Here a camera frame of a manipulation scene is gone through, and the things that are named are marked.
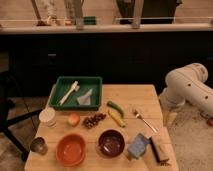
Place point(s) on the green cucumber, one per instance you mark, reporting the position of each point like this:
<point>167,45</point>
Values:
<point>116,107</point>

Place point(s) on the dark scrub brush block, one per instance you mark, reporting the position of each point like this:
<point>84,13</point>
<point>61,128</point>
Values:
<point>159,150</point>

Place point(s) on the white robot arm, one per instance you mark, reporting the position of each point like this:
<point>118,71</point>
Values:
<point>187,84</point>

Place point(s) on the orange peach fruit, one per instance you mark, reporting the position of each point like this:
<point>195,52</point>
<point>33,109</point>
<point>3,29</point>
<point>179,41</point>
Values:
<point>73,119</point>

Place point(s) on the small metal cup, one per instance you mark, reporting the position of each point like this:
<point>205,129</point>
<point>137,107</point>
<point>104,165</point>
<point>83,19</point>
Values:
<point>38,145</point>

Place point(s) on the white lidded cup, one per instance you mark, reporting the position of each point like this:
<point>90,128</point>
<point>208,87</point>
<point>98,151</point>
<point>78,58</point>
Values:
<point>48,117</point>

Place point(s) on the purple bowl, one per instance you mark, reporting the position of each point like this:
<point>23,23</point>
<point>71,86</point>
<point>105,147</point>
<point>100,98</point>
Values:
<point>111,143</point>

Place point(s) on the black office chair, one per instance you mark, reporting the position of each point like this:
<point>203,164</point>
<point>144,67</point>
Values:
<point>5,106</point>

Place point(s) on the orange bowl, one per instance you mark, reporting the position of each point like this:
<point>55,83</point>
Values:
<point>71,150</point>

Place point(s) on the blue sponge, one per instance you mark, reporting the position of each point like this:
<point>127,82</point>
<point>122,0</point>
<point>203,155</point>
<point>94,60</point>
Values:
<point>137,147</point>

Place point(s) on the yellow banana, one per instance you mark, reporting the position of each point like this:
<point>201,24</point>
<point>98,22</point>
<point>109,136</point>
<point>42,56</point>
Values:
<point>117,118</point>

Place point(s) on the green plastic tray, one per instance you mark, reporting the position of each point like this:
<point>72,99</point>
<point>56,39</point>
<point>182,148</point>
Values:
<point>91,85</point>

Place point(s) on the silver fork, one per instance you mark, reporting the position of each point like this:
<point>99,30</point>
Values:
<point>139,116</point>

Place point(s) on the bunch of dark grapes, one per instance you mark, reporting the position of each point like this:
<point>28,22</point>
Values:
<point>92,121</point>

